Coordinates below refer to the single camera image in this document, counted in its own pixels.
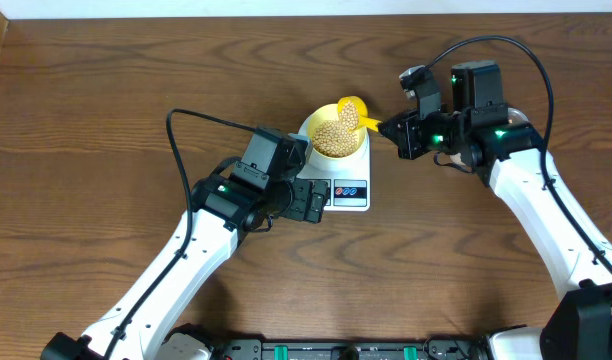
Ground yellow measuring scoop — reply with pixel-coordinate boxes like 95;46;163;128
337;96;380;132

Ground pale yellow bowl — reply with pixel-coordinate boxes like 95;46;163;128
306;104;368;156

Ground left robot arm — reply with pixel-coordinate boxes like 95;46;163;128
40;157;330;360

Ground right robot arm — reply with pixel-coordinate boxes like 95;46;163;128
378;61;612;359

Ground white digital kitchen scale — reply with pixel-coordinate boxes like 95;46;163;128
298;130;371;212

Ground soybeans in yellow bowl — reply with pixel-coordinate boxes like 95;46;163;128
312;120;359;158

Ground clear plastic container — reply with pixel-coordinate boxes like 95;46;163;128
448;106;530;166

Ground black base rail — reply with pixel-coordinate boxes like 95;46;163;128
210;336;492;360

